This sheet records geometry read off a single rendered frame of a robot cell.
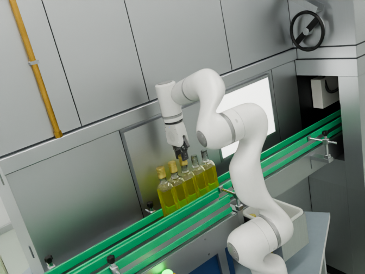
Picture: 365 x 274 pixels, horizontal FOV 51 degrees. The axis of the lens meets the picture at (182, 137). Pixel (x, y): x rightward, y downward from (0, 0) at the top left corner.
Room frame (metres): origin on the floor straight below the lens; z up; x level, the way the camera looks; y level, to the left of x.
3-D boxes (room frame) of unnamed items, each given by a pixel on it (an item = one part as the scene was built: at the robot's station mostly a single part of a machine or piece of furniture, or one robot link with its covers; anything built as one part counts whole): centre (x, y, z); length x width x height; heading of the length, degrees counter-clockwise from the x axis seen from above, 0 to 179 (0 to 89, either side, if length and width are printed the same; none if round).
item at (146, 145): (1.76, -0.14, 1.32); 0.90 x 0.03 x 0.34; 122
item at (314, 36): (2.03, -0.77, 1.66); 0.21 x 0.05 x 0.21; 32
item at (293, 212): (1.44, -0.31, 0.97); 0.22 x 0.17 x 0.09; 32
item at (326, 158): (1.81, -0.70, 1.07); 0.17 x 0.05 x 0.23; 32
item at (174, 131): (1.50, 0.02, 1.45); 0.10 x 0.07 x 0.11; 33
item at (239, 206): (1.47, -0.16, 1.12); 0.17 x 0.03 x 0.12; 32
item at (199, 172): (1.53, -0.03, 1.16); 0.06 x 0.06 x 0.21; 32
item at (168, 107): (1.50, 0.02, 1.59); 0.09 x 0.08 x 0.13; 113
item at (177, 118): (1.50, 0.02, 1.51); 0.09 x 0.08 x 0.03; 33
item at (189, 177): (1.50, 0.02, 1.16); 0.06 x 0.06 x 0.21; 33
